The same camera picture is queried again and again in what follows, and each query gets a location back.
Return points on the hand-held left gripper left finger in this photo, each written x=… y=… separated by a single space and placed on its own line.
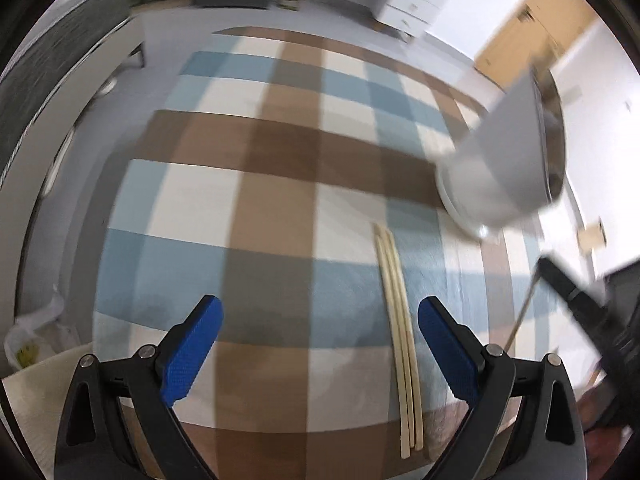
x=192 y=350

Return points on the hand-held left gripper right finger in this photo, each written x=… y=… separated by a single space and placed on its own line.
x=447 y=350

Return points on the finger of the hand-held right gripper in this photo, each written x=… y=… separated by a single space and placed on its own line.
x=567 y=282

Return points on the wooden chopstick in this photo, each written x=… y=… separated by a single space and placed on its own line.
x=391 y=310
x=520 y=317
x=398 y=310
x=404 y=310

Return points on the white plastic bag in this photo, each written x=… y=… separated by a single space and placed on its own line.
x=30 y=340

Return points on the white ribbed cloth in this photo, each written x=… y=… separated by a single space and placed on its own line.
x=35 y=410

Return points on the checkered tablecloth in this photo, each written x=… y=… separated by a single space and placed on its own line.
x=280 y=185

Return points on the wooden door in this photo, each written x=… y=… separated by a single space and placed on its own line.
x=525 y=35

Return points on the yellow wall plate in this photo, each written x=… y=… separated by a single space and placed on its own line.
x=592 y=235

